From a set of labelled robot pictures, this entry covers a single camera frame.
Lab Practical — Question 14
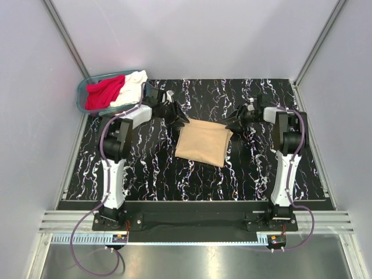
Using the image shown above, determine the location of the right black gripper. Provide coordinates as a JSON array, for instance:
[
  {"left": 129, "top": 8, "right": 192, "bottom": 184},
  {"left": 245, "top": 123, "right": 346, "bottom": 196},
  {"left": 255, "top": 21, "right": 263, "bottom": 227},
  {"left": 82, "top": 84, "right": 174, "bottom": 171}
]
[{"left": 222, "top": 104, "right": 260, "bottom": 132}]

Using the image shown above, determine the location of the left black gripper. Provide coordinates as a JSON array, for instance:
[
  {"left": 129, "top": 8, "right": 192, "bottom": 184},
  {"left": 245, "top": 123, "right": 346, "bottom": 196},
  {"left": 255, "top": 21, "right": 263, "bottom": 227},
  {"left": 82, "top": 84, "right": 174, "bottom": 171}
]
[{"left": 158, "top": 101, "right": 189, "bottom": 128}]

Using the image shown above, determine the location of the tan polo shirt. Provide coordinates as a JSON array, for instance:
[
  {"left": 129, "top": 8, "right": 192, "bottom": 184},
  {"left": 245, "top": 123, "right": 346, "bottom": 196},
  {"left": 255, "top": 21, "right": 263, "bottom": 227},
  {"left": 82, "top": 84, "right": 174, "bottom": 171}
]
[{"left": 175, "top": 119, "right": 233, "bottom": 167}]

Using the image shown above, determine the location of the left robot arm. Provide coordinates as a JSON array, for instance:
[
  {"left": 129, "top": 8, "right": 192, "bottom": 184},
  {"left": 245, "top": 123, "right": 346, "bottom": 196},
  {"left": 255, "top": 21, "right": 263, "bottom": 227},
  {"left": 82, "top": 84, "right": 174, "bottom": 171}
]
[{"left": 93, "top": 90, "right": 189, "bottom": 230}]

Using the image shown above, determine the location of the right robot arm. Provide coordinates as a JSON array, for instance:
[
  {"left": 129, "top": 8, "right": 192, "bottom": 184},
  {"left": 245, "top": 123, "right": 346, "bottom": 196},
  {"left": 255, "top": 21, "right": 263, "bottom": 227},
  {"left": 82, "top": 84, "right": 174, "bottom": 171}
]
[{"left": 224, "top": 94, "right": 309, "bottom": 231}]

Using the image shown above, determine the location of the teal laundry basket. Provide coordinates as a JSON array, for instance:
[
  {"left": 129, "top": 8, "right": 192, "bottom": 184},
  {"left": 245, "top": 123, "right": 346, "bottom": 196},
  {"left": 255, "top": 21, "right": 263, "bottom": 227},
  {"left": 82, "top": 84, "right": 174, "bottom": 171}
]
[{"left": 76, "top": 70, "right": 150, "bottom": 115}]

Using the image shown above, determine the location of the white shirt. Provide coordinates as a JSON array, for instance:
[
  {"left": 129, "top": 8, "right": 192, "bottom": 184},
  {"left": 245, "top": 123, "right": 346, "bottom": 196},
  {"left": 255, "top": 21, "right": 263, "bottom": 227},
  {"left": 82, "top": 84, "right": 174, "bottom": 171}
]
[{"left": 109, "top": 70, "right": 148, "bottom": 108}]

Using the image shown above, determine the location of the red shirt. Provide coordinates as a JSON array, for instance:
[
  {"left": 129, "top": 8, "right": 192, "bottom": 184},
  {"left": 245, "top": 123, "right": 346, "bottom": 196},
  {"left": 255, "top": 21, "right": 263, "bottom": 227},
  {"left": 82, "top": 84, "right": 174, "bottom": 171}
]
[{"left": 85, "top": 75, "right": 126, "bottom": 110}]

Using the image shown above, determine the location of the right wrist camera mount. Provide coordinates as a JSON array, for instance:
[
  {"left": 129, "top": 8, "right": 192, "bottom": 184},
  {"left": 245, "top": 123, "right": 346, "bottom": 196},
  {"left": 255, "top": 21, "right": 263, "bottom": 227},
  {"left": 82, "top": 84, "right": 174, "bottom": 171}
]
[{"left": 245, "top": 98, "right": 257, "bottom": 111}]

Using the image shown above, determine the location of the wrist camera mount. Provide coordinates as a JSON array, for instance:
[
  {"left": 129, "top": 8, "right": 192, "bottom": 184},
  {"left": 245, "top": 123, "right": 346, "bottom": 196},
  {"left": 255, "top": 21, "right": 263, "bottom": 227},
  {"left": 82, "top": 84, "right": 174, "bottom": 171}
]
[
  {"left": 163, "top": 90, "right": 174, "bottom": 102},
  {"left": 245, "top": 98, "right": 257, "bottom": 111}
]

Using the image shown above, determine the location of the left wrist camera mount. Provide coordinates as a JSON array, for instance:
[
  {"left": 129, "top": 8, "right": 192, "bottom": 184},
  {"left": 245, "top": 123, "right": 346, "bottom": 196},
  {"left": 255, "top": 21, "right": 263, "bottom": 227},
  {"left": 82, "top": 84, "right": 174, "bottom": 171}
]
[{"left": 163, "top": 90, "right": 174, "bottom": 102}]

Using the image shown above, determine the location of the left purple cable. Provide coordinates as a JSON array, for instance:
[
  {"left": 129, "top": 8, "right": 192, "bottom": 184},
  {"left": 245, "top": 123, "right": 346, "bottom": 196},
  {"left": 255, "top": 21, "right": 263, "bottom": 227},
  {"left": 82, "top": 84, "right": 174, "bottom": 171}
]
[{"left": 69, "top": 82, "right": 155, "bottom": 277}]

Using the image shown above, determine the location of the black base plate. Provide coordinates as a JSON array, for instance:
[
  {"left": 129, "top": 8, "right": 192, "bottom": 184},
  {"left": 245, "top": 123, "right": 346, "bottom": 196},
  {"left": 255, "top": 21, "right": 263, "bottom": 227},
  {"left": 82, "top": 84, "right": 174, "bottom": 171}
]
[{"left": 92, "top": 201, "right": 298, "bottom": 244}]

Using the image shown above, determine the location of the right aluminium frame post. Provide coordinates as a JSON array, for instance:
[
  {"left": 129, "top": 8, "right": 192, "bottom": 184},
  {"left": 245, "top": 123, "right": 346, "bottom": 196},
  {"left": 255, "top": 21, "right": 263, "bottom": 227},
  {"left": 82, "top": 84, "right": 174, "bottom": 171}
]
[{"left": 293, "top": 0, "right": 348, "bottom": 87}]

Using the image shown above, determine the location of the aluminium frame post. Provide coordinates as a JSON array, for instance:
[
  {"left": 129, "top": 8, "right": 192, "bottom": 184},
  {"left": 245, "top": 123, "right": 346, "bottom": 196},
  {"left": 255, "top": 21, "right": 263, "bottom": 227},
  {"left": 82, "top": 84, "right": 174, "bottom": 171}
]
[
  {"left": 293, "top": 0, "right": 348, "bottom": 87},
  {"left": 41, "top": 0, "right": 90, "bottom": 78}
]

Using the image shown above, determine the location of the aluminium rail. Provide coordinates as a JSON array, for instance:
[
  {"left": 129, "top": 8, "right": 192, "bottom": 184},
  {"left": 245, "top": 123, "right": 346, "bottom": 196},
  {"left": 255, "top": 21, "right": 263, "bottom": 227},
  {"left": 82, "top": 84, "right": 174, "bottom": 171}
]
[{"left": 39, "top": 210, "right": 353, "bottom": 235}]

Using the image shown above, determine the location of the left aluminium frame post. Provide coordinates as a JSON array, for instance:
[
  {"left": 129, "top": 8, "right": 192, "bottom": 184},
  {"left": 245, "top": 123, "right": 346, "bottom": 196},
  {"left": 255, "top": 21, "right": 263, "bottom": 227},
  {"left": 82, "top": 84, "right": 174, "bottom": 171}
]
[{"left": 41, "top": 0, "right": 90, "bottom": 78}]

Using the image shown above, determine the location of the white slotted cable duct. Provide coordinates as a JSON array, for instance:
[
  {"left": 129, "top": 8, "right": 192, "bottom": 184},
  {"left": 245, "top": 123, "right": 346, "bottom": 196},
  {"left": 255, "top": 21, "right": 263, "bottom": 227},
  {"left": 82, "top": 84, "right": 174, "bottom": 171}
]
[{"left": 51, "top": 232, "right": 287, "bottom": 246}]

